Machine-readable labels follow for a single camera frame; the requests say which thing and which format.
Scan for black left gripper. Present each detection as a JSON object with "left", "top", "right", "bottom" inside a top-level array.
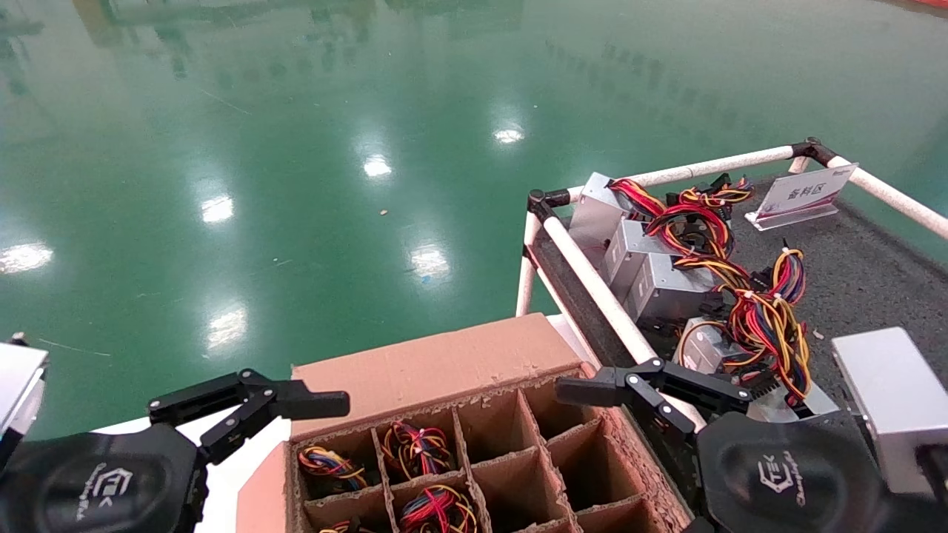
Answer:
[{"left": 0, "top": 423, "right": 210, "bottom": 533}]

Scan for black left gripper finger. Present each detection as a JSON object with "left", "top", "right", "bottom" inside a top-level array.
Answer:
[{"left": 148, "top": 369, "right": 350, "bottom": 466}]

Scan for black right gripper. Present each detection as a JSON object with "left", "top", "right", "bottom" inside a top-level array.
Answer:
[{"left": 555, "top": 358, "right": 897, "bottom": 533}]

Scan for wire bundle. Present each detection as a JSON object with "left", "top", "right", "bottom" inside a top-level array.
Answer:
[{"left": 381, "top": 420, "right": 454, "bottom": 476}]

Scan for brown cardboard box with dividers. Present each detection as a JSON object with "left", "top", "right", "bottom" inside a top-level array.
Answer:
[{"left": 236, "top": 312, "right": 693, "bottom": 533}]

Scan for white acrylic label sign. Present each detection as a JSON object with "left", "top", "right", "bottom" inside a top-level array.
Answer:
[{"left": 744, "top": 163, "right": 860, "bottom": 232}]

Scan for dark grey foam cart mat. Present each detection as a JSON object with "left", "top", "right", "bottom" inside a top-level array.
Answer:
[{"left": 532, "top": 174, "right": 948, "bottom": 445}]

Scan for white pipe cart frame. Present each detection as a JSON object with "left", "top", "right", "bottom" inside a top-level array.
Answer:
[{"left": 515, "top": 137, "right": 948, "bottom": 434}]

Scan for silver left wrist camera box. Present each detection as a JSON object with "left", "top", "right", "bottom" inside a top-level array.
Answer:
[{"left": 0, "top": 333, "right": 50, "bottom": 445}]

